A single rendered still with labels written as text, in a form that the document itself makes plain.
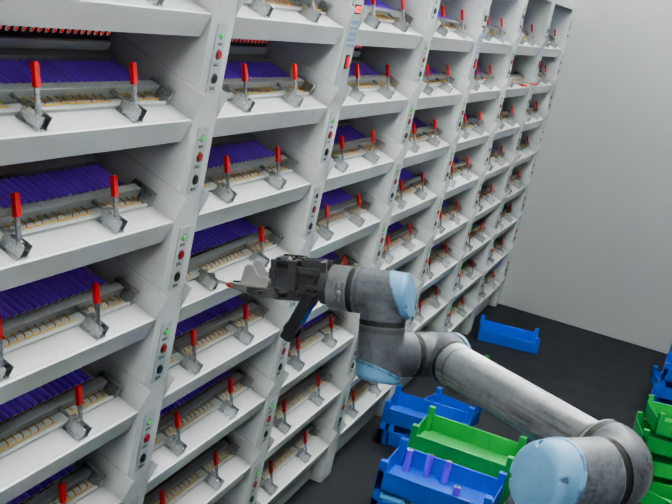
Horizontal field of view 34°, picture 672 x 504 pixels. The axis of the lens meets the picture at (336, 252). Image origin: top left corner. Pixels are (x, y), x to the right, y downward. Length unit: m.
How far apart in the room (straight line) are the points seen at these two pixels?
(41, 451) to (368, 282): 0.68
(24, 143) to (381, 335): 0.85
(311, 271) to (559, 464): 0.73
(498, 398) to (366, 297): 0.32
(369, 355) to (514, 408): 0.32
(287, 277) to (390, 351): 0.25
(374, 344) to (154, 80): 0.64
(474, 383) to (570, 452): 0.43
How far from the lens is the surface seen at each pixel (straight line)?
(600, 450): 1.71
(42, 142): 1.59
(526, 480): 1.70
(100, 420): 2.05
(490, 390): 2.02
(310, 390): 3.37
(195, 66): 1.96
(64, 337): 1.86
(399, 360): 2.13
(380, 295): 2.10
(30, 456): 1.89
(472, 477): 3.04
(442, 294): 4.79
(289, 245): 2.68
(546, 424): 1.91
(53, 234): 1.74
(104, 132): 1.72
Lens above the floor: 1.55
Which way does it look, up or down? 14 degrees down
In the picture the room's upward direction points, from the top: 13 degrees clockwise
